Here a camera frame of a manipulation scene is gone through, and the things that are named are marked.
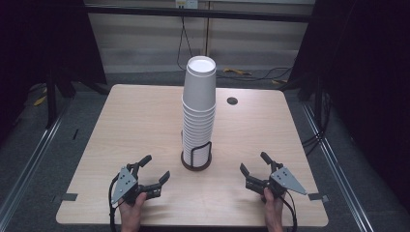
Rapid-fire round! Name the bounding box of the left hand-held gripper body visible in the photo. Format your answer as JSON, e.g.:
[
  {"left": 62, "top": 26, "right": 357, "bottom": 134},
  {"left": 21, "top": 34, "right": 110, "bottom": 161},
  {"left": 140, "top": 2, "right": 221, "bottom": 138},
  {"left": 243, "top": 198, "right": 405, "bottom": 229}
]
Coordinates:
[{"left": 110, "top": 166, "right": 161, "bottom": 206}]

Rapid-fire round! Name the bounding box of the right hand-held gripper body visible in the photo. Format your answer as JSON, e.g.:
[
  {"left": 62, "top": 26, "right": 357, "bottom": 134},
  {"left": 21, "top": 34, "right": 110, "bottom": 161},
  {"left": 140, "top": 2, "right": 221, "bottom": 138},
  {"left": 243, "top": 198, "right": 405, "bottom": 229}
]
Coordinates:
[{"left": 245, "top": 166, "right": 308, "bottom": 198}]

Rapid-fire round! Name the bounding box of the black wire cup holder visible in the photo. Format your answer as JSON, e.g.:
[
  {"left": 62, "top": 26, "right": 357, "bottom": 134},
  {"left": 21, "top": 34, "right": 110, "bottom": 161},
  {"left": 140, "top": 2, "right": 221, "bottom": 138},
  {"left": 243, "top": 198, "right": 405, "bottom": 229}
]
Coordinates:
[{"left": 180, "top": 140, "right": 213, "bottom": 172}]

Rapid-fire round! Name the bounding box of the stack of white paper cups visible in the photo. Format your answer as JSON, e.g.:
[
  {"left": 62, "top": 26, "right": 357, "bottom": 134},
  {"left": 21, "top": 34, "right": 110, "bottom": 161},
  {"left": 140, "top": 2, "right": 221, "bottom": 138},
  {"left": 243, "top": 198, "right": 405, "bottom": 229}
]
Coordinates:
[{"left": 181, "top": 96, "right": 217, "bottom": 169}]

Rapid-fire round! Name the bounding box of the person's left hand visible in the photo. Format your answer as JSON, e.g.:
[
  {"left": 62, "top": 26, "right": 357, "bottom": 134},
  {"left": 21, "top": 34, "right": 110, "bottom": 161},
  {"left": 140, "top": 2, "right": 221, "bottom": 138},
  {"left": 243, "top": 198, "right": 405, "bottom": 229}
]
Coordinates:
[{"left": 118, "top": 191, "right": 148, "bottom": 232}]

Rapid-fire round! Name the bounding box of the person's right hand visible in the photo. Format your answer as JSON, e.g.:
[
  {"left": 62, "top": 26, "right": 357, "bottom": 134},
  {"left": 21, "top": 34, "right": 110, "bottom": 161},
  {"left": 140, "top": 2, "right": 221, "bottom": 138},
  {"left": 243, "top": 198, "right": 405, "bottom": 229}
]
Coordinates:
[{"left": 261, "top": 188, "right": 286, "bottom": 232}]

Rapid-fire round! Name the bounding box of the yellow strip on floor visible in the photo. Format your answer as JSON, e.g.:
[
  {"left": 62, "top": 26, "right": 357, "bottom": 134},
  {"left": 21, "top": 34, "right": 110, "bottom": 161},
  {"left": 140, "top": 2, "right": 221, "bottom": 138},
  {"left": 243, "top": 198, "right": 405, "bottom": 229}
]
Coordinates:
[{"left": 222, "top": 67, "right": 253, "bottom": 77}]

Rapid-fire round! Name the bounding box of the black metal stand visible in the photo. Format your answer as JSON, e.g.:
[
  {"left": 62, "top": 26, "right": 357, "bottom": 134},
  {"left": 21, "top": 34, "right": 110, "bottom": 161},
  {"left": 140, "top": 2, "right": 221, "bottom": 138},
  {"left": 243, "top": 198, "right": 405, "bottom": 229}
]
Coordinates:
[{"left": 45, "top": 69, "right": 58, "bottom": 130}]

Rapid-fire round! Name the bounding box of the black curtain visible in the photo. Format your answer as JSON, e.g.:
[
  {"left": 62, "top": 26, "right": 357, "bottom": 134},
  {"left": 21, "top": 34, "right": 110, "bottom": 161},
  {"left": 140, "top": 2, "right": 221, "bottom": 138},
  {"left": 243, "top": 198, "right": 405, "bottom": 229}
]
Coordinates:
[
  {"left": 287, "top": 0, "right": 410, "bottom": 214},
  {"left": 0, "top": 0, "right": 108, "bottom": 146}
]

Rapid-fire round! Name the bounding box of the black horizontal bar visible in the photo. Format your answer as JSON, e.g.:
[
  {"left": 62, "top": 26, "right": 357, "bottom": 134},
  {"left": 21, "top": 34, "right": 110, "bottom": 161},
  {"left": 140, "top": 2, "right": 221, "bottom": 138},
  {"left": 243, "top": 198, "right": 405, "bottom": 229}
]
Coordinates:
[{"left": 85, "top": 4, "right": 312, "bottom": 23}]

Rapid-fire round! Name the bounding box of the left hand-held gripper cable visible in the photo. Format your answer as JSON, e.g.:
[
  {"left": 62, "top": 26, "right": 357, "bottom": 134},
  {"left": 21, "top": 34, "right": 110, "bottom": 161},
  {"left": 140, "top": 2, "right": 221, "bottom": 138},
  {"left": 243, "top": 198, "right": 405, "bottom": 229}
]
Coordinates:
[{"left": 108, "top": 173, "right": 122, "bottom": 232}]

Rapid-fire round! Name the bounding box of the hand-held gripper cable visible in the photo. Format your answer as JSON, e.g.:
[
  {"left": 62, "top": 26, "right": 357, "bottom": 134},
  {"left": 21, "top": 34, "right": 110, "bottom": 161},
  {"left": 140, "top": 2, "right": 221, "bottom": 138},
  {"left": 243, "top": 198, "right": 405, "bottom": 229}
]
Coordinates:
[
  {"left": 108, "top": 173, "right": 122, "bottom": 232},
  {"left": 278, "top": 189, "right": 298, "bottom": 232}
]

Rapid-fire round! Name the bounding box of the right hand-held gripper cable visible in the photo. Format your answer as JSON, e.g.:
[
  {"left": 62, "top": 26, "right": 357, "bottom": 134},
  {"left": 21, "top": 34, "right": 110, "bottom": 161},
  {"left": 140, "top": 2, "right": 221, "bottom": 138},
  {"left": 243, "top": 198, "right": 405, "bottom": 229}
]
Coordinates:
[{"left": 278, "top": 189, "right": 298, "bottom": 232}]

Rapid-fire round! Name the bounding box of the metal floor rail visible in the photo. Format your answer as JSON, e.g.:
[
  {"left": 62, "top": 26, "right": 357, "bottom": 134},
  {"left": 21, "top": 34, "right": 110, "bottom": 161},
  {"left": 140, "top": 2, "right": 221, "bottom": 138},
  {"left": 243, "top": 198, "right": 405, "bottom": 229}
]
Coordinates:
[
  {"left": 301, "top": 102, "right": 375, "bottom": 232},
  {"left": 0, "top": 110, "right": 65, "bottom": 223}
]

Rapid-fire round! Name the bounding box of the black cable bundle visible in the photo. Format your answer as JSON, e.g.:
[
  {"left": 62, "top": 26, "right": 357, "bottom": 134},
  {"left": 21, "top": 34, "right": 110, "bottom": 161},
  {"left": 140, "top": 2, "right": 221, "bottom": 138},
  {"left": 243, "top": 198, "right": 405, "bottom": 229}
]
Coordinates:
[{"left": 301, "top": 93, "right": 333, "bottom": 157}]

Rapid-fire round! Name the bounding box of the black floor cable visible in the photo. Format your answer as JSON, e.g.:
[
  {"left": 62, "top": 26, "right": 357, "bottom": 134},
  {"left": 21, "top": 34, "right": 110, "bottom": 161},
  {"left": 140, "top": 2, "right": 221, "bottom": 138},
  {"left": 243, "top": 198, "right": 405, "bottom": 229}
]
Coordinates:
[{"left": 216, "top": 66, "right": 293, "bottom": 82}]

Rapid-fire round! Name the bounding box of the black hanging cable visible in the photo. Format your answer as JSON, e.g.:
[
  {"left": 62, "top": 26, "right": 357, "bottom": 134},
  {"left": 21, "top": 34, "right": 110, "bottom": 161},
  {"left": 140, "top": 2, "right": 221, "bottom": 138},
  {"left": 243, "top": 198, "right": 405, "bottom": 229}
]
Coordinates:
[{"left": 176, "top": 15, "right": 194, "bottom": 72}]

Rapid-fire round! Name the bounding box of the white wall socket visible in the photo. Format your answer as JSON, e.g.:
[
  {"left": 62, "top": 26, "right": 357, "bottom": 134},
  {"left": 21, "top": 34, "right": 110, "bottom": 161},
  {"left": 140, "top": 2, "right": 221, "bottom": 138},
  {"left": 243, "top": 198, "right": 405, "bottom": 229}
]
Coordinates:
[{"left": 174, "top": 0, "right": 199, "bottom": 10}]

